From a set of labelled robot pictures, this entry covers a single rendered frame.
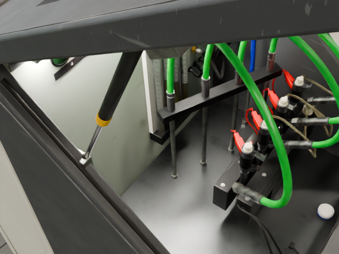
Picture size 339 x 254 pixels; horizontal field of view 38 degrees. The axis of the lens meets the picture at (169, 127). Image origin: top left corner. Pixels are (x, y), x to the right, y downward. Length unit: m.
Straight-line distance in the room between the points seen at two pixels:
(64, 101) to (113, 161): 0.30
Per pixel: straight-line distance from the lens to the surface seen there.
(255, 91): 0.77
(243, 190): 0.96
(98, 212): 0.82
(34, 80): 0.86
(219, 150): 1.40
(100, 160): 1.14
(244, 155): 1.06
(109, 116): 0.62
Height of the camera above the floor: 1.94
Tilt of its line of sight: 50 degrees down
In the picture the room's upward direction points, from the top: 3 degrees counter-clockwise
